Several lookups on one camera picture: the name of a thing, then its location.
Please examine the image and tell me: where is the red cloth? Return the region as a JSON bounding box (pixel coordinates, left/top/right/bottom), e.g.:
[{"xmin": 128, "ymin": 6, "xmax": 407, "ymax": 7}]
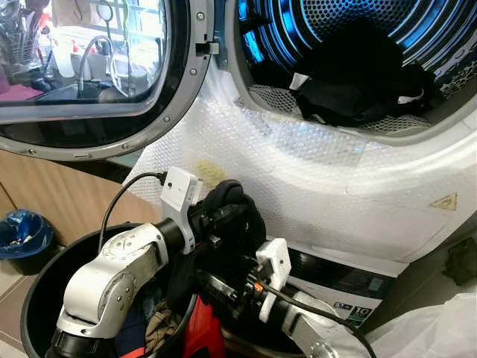
[{"xmin": 182, "ymin": 294, "xmax": 227, "ymax": 358}]

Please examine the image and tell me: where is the round glass washer door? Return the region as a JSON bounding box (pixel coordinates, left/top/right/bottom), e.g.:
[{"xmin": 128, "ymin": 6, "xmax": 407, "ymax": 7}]
[{"xmin": 0, "ymin": 0, "xmax": 218, "ymax": 162}]

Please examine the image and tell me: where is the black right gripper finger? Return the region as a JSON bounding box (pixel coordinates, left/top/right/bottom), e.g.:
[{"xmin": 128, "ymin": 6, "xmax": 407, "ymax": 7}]
[{"xmin": 195, "ymin": 271, "xmax": 229, "ymax": 299}]

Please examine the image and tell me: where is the olive brown cloth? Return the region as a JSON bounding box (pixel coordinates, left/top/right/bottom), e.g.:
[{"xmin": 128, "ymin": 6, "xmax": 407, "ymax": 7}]
[{"xmin": 145, "ymin": 301, "xmax": 183, "ymax": 356}]

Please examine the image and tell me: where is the white front-loading washing machine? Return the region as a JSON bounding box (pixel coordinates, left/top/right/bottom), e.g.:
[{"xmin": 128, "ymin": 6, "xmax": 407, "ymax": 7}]
[{"xmin": 123, "ymin": 0, "xmax": 477, "ymax": 330}]

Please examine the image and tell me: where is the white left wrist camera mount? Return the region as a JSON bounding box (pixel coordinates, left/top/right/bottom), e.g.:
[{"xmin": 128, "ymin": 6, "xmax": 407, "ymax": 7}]
[{"xmin": 159, "ymin": 167, "xmax": 203, "ymax": 255}]

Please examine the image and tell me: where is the dark blue cloth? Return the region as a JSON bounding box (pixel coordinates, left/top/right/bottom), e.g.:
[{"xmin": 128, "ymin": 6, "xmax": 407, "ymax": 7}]
[{"xmin": 115, "ymin": 283, "xmax": 169, "ymax": 358}]

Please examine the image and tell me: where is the perforated steel washer drum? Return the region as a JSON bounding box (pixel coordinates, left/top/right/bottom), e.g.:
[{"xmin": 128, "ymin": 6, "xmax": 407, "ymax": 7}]
[{"xmin": 237, "ymin": 0, "xmax": 477, "ymax": 136}]

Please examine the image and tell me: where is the black power plug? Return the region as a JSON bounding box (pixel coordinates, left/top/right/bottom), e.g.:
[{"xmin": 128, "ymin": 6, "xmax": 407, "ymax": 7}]
[{"xmin": 446, "ymin": 237, "xmax": 477, "ymax": 286}]

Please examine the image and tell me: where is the bin with blue bag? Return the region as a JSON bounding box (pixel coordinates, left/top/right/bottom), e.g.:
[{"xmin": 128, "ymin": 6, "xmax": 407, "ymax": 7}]
[{"xmin": 0, "ymin": 209, "xmax": 57, "ymax": 277}]

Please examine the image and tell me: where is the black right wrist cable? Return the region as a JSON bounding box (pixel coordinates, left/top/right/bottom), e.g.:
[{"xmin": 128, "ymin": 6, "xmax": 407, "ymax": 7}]
[{"xmin": 257, "ymin": 279, "xmax": 378, "ymax": 358}]

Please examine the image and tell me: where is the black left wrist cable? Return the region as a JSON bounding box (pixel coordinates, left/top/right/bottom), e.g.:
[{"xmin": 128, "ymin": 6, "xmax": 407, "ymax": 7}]
[{"xmin": 98, "ymin": 172, "xmax": 167, "ymax": 254}]

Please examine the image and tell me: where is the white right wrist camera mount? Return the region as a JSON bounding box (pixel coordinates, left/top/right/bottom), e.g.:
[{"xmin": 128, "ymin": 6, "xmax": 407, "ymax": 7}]
[{"xmin": 256, "ymin": 238, "xmax": 291, "ymax": 324}]

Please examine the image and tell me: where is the black garment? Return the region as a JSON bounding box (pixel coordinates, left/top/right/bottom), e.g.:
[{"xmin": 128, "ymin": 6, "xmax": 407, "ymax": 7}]
[{"xmin": 167, "ymin": 179, "xmax": 268, "ymax": 314}]

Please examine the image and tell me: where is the yellow triangle warning sticker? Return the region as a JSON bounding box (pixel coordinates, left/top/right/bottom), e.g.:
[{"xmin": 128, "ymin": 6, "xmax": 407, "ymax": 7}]
[{"xmin": 430, "ymin": 192, "xmax": 458, "ymax": 212}]

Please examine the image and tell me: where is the black clothes pile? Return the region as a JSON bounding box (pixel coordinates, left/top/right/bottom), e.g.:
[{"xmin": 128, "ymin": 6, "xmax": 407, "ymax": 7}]
[{"xmin": 291, "ymin": 19, "xmax": 442, "ymax": 128}]

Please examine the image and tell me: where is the white plastic sheet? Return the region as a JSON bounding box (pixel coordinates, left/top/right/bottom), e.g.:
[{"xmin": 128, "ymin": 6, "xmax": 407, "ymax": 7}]
[{"xmin": 364, "ymin": 291, "xmax": 477, "ymax": 358}]

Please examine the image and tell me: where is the washer energy label sticker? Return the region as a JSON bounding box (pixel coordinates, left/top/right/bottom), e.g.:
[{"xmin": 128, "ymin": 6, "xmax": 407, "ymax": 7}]
[{"xmin": 332, "ymin": 298, "xmax": 375, "ymax": 327}]

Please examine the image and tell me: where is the wooden cabinet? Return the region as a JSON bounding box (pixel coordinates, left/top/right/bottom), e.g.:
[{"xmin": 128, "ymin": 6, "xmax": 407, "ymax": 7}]
[{"xmin": 0, "ymin": 149, "xmax": 162, "ymax": 248}]

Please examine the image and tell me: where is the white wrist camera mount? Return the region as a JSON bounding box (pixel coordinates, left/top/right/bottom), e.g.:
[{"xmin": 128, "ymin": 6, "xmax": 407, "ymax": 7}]
[
  {"xmin": 256, "ymin": 238, "xmax": 291, "ymax": 324},
  {"xmin": 159, "ymin": 167, "xmax": 203, "ymax": 255}
]

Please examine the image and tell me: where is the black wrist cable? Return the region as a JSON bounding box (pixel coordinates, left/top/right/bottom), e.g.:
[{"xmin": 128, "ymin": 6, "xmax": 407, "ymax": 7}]
[
  {"xmin": 98, "ymin": 172, "xmax": 167, "ymax": 254},
  {"xmin": 257, "ymin": 279, "xmax": 378, "ymax": 358}
]

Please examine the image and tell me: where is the faded yellow sticker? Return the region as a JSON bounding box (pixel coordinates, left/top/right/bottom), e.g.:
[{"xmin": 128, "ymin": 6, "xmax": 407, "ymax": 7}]
[{"xmin": 197, "ymin": 160, "xmax": 226, "ymax": 188}]

